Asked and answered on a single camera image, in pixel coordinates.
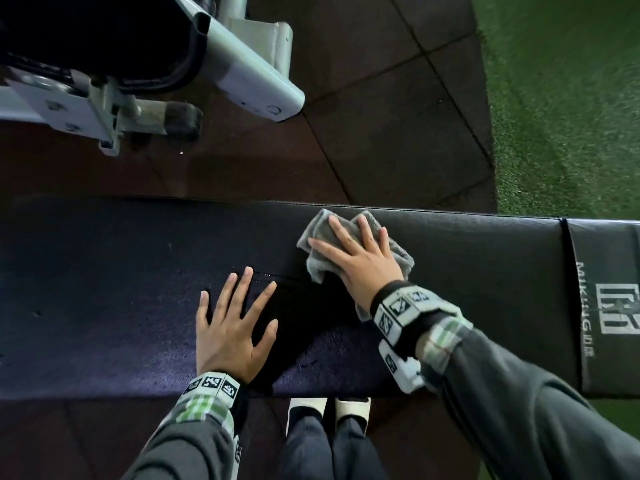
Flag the person's left hand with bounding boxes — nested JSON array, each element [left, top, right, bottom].
[[195, 267, 279, 385]]

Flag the person's right hand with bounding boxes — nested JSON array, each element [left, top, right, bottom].
[[307, 214, 405, 313]]

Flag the grey cleaning cloth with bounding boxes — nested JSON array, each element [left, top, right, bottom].
[[296, 208, 416, 323]]

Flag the black padded bench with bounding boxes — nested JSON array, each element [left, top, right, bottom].
[[0, 194, 640, 401]]

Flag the grey gym machine frame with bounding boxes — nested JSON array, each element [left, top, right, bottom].
[[0, 0, 306, 157]]

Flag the person's right forearm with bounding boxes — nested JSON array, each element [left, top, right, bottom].
[[417, 317, 640, 480]]

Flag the person's left forearm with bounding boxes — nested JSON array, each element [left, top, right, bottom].
[[122, 394, 246, 480]]

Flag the person's dark trousers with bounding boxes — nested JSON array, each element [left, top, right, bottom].
[[277, 409, 391, 480]]

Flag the left marker wristband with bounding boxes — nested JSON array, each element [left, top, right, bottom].
[[182, 372, 251, 431]]

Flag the marker wristband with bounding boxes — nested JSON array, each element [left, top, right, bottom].
[[182, 372, 251, 431], [369, 280, 473, 361]]

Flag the right marker wristband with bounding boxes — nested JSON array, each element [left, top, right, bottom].
[[369, 280, 473, 361]]

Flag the cream foam slipper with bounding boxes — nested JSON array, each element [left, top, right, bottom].
[[285, 397, 329, 435], [335, 397, 372, 435]]

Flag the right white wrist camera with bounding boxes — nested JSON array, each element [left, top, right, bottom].
[[377, 339, 426, 395]]

